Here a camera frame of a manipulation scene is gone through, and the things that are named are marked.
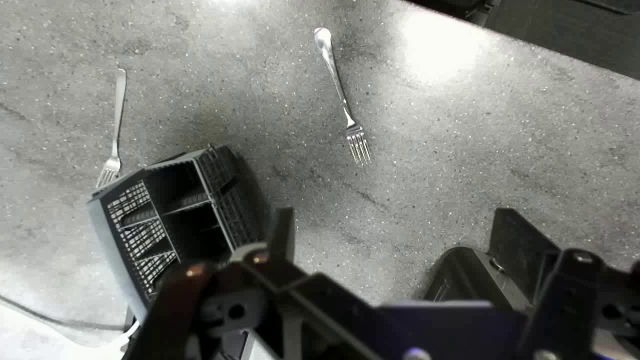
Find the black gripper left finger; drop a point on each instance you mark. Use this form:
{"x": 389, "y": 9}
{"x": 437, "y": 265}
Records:
{"x": 192, "y": 292}

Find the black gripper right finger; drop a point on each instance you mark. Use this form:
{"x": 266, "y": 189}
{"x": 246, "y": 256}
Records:
{"x": 567, "y": 292}

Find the silver fork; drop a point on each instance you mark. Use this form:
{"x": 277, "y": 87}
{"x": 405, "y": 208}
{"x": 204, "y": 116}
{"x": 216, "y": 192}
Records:
{"x": 337, "y": 81}
{"x": 116, "y": 120}

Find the gray cutlery basket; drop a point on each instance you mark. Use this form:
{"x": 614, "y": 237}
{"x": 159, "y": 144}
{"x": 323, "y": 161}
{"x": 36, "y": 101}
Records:
{"x": 143, "y": 232}

